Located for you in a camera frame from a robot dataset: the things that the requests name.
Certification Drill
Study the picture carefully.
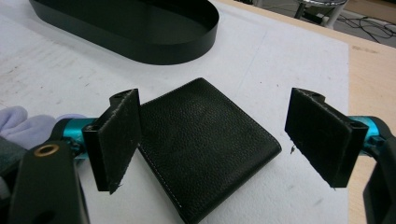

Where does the lavender fuzzy cloth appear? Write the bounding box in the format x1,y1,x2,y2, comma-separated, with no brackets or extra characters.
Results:
0,105,89,151

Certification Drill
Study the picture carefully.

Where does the black leather wallet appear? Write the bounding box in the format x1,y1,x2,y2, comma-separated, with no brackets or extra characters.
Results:
136,77,283,224

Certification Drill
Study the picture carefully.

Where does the white foam mat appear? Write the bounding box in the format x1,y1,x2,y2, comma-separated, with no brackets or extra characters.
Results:
0,0,350,224

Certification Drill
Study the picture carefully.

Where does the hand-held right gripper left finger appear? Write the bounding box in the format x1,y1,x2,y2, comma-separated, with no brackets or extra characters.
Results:
81,88,143,196

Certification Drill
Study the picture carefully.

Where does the black cable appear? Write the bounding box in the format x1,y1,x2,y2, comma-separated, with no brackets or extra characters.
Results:
337,13,396,44

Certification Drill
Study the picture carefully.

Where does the black oval tray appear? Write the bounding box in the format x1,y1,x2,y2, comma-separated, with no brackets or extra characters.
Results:
28,0,220,66

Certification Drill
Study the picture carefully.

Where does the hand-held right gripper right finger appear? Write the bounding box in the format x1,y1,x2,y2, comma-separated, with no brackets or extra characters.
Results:
284,87,370,189

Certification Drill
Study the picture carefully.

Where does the metal stand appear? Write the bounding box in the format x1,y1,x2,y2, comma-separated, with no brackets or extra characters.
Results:
293,0,348,30

